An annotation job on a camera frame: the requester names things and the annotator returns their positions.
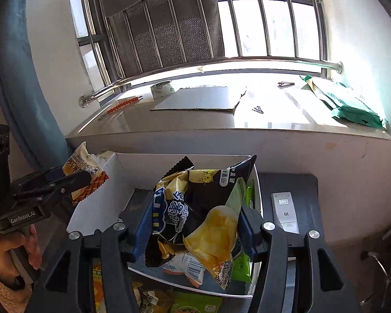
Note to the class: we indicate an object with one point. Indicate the green snack packet round print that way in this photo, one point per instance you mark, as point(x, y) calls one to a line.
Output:
point(195, 304)

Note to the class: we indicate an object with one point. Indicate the yellow snack packet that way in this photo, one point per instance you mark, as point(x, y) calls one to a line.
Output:
point(97, 287)

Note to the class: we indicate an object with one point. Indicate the white snack packet orange print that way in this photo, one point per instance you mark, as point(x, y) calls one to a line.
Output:
point(182, 269)

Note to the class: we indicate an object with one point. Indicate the person's left forearm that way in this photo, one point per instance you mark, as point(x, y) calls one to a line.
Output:
point(0, 290)

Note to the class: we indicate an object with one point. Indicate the small metal tool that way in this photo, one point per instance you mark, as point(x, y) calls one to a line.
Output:
point(286, 84)

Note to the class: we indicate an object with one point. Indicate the steel window railing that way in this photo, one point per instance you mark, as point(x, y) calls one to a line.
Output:
point(215, 67)

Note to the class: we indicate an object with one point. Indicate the marble windowsill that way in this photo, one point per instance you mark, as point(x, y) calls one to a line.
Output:
point(198, 122)

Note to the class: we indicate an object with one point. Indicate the green and white plastic package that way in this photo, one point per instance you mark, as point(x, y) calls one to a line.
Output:
point(348, 106)

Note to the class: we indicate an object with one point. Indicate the white plastic bag black logo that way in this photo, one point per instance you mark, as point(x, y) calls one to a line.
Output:
point(270, 107)

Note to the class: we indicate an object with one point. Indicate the white and orange snack packet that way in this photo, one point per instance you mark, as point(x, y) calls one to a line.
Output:
point(81, 163)

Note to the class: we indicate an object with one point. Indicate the strip of orange wall plugs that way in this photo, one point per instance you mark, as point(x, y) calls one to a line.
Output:
point(123, 105)

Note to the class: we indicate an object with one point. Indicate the white remote control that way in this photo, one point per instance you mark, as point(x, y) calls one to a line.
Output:
point(284, 208)

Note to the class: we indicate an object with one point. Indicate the black and yellow chip bag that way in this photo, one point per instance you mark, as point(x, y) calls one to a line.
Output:
point(211, 225)

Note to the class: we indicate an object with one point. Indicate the metal chair legs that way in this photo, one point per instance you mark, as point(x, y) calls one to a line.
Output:
point(383, 274)

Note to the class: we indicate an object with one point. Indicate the clear tape roll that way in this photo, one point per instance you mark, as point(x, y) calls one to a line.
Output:
point(162, 89)

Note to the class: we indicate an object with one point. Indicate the blue curtain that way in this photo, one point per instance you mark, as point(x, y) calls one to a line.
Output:
point(19, 88)

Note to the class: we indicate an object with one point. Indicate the crumpled olive snack packet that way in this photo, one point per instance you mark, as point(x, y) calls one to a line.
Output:
point(150, 298)

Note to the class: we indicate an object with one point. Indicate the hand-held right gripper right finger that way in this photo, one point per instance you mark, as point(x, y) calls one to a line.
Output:
point(248, 231)

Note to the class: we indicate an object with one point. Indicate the white cardboard box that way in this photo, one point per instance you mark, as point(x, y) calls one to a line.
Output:
point(117, 182)

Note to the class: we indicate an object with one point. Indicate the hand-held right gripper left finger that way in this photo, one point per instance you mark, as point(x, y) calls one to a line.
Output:
point(140, 225)

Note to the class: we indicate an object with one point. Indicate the person's left hand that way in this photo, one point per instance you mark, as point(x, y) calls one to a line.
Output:
point(32, 247)

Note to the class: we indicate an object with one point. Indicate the flat cardboard sheet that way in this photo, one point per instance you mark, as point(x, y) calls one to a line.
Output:
point(198, 99)

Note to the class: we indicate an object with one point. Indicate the grey mesh cloth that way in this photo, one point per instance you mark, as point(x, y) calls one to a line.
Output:
point(169, 29)

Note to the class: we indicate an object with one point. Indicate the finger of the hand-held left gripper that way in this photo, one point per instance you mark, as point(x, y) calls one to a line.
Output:
point(35, 177)
point(68, 182)

